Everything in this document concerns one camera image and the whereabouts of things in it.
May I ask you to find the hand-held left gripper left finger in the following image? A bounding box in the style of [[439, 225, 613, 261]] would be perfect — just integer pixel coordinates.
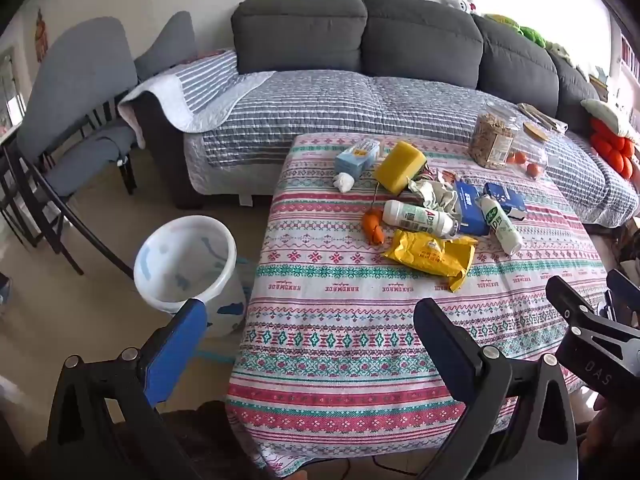
[[30, 299, 208, 480]]

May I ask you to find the white bottle green label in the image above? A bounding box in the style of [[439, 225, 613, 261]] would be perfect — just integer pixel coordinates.
[[477, 194, 523, 256], [382, 199, 458, 239]]

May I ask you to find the patterned tablecloth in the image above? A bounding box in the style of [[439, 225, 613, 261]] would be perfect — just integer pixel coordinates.
[[225, 132, 608, 478]]

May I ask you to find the yellow sponge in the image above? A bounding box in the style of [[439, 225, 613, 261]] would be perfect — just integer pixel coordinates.
[[374, 141, 427, 196]]

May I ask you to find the yellow snack packet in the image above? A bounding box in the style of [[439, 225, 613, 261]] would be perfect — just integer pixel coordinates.
[[382, 229, 478, 293]]

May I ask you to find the orange segmented cushion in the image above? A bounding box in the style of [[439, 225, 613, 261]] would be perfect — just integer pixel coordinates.
[[589, 117, 637, 181]]

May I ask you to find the white plastic trash bin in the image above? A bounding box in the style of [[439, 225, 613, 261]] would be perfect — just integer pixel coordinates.
[[133, 216, 247, 338]]

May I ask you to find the beige paper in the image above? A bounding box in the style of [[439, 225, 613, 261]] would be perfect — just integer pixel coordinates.
[[407, 177, 462, 217]]

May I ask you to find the grey-green plush toy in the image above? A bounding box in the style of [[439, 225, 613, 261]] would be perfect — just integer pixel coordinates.
[[545, 40, 590, 80]]

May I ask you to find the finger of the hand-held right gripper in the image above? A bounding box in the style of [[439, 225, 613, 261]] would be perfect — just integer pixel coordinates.
[[606, 269, 640, 321], [545, 275, 640, 348]]

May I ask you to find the light blue carton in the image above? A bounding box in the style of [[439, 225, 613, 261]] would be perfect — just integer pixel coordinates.
[[334, 139, 382, 178]]

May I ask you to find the dark brown cloth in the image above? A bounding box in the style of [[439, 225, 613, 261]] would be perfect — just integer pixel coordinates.
[[162, 400, 283, 480]]

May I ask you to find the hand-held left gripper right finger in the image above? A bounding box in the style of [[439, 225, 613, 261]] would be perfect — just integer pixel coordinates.
[[414, 298, 580, 480]]

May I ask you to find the white plush toy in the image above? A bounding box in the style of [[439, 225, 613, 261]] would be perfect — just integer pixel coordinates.
[[440, 0, 481, 15]]

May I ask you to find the orange toy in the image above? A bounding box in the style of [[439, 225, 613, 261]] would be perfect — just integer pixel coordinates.
[[363, 209, 386, 246]]

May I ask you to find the green plush toy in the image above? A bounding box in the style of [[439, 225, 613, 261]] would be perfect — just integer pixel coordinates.
[[482, 12, 546, 48]]

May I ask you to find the clear container bamboo lid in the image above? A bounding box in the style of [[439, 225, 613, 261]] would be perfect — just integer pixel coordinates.
[[509, 120, 552, 179]]

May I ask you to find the dark grey sofa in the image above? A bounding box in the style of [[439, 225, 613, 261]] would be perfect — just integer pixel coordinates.
[[135, 0, 601, 211]]

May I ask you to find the grey upholstered chair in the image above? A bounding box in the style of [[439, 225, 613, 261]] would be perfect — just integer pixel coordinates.
[[0, 17, 140, 276], [134, 11, 196, 81]]

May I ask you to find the bookshelf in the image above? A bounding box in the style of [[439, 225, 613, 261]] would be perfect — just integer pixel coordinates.
[[617, 25, 640, 83]]

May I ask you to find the wall poster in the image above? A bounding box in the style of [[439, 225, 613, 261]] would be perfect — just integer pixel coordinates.
[[33, 7, 50, 64]]

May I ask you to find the white cushion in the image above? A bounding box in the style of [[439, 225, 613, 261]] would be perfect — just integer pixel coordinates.
[[580, 97, 636, 138]]

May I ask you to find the clear jar of grains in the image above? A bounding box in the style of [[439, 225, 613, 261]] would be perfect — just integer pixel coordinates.
[[468, 101, 521, 170]]

